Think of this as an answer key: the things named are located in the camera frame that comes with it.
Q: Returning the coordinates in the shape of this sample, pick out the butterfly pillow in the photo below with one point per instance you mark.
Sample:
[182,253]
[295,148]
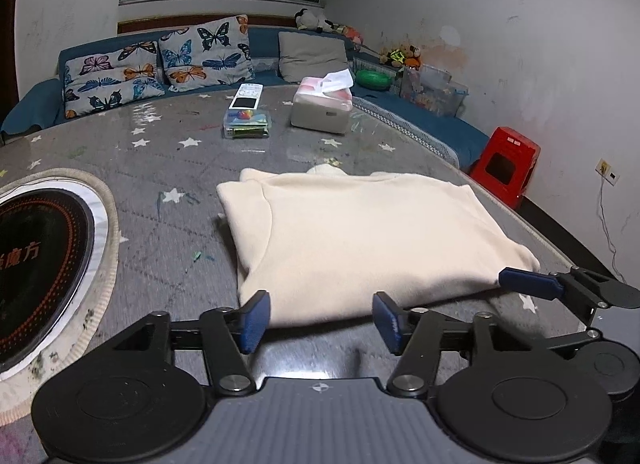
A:
[105,80]
[215,53]

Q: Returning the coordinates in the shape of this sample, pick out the round black induction cooker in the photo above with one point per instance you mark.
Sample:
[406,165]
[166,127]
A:
[59,258]

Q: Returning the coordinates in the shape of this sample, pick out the right butterfly pillow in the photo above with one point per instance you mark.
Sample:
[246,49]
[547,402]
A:
[215,53]

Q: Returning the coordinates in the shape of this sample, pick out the green bowl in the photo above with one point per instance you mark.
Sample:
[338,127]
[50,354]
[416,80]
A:
[373,80]

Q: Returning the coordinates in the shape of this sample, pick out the cream garment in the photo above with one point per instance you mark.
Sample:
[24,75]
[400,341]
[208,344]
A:
[322,242]

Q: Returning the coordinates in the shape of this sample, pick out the clear plastic toy bin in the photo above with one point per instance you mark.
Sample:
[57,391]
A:
[433,89]

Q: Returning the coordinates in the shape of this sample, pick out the left butterfly pillow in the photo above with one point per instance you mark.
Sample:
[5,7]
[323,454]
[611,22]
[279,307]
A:
[105,80]

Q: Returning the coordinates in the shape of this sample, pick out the red plastic stool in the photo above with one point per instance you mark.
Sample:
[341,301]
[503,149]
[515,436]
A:
[506,165]

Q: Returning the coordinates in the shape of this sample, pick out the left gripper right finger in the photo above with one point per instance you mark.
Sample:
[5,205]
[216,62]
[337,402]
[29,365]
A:
[415,338]

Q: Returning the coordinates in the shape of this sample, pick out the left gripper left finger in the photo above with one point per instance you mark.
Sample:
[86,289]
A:
[227,336]

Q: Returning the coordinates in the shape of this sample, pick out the white remote control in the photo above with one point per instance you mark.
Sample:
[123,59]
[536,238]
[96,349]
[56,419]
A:
[247,97]

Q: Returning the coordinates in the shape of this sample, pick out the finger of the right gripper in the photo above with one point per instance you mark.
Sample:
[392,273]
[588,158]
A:
[587,294]
[567,346]

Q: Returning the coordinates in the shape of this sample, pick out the white wall socket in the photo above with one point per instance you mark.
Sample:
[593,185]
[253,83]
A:
[606,172]

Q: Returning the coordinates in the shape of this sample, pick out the yellow orange plush toys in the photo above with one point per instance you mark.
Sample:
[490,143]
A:
[406,55]

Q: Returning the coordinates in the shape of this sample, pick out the grey cushion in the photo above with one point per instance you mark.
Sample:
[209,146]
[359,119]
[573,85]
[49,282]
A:
[303,55]

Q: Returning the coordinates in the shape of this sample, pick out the clear box of cards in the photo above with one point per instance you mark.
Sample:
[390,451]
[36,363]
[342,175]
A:
[246,123]

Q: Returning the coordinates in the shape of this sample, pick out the black white plush toy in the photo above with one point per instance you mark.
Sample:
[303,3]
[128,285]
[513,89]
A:
[305,19]

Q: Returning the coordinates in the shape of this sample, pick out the pink white tissue box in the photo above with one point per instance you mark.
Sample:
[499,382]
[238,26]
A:
[323,104]

